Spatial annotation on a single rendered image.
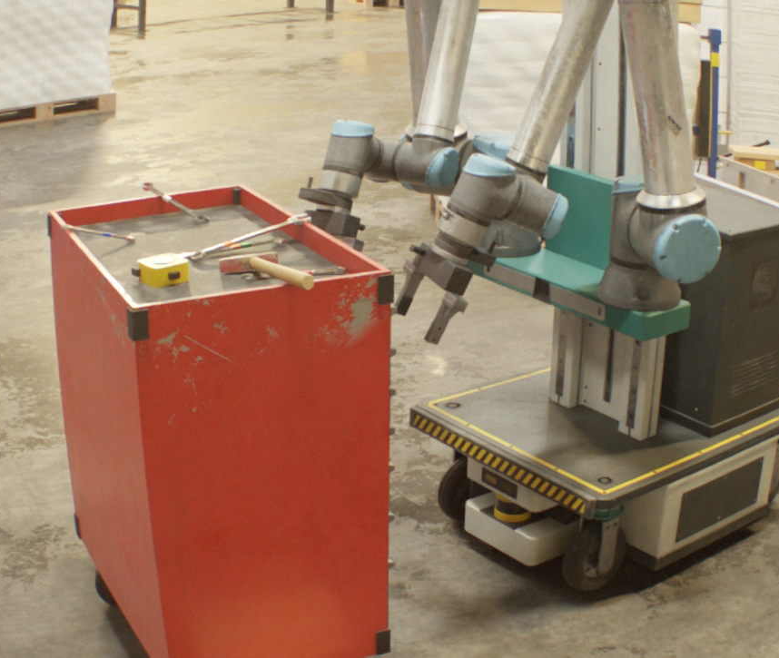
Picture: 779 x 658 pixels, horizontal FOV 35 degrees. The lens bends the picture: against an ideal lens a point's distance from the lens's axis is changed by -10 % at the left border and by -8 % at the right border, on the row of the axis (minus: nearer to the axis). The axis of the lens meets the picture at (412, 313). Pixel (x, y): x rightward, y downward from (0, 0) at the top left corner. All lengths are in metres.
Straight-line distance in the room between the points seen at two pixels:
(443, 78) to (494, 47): 2.76
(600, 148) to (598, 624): 1.14
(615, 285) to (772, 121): 3.83
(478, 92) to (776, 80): 1.70
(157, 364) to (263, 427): 0.23
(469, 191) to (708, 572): 1.25
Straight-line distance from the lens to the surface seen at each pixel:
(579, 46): 2.63
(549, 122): 2.63
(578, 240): 3.12
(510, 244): 3.12
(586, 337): 3.29
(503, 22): 5.64
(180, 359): 2.13
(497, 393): 3.39
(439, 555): 3.26
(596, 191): 3.05
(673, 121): 2.56
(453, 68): 2.89
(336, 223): 2.79
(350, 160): 2.81
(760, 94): 6.53
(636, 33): 2.53
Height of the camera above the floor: 1.59
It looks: 19 degrees down
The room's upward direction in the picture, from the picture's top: 1 degrees clockwise
